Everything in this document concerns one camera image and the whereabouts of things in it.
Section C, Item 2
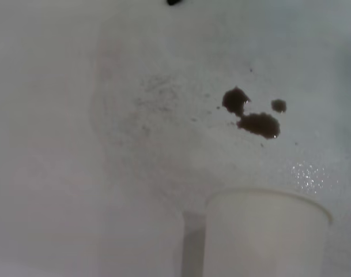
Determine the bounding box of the white paper cup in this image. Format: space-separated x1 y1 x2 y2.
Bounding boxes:
205 189 333 277

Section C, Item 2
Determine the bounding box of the dark brown liquid stain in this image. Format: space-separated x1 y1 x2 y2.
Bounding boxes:
222 86 288 140

